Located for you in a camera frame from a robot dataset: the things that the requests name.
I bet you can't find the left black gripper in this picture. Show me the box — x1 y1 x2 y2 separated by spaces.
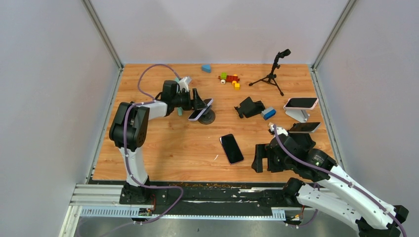
173 89 209 112

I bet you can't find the phone with lavender case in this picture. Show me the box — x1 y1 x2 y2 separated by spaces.
188 98 213 121

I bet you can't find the phone with pink-edged black case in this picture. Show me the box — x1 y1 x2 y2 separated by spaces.
219 134 244 165

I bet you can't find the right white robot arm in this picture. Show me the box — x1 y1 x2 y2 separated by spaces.
251 134 409 237

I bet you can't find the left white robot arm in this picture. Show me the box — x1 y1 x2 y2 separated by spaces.
109 77 214 204

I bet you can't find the round black phone stand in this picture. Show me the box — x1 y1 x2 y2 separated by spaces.
198 109 215 125

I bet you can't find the phone with white edge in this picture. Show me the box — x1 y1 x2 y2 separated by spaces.
288 122 321 134

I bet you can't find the black clamp phone holder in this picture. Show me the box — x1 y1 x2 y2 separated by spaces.
234 97 265 119

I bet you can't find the white phone stand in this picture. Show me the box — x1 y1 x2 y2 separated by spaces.
285 110 310 123

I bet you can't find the phone with pink case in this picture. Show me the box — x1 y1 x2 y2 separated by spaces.
284 97 319 110

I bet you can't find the black mini tripod stand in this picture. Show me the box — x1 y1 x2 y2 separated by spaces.
249 49 291 96

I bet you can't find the teal toy microphone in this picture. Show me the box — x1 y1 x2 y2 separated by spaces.
175 78 183 116

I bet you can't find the colourful toy brick car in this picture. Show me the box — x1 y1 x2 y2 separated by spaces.
218 72 240 84

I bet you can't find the blue triangular block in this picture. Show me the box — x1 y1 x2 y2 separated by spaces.
201 64 211 73

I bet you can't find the blue and grey eraser block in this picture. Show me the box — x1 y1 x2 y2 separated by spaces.
261 107 276 120

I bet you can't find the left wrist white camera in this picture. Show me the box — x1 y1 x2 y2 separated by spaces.
178 76 192 92

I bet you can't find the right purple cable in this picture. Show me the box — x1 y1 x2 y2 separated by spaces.
270 124 408 237

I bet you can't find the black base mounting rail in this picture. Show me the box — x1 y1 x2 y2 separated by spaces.
70 181 313 221

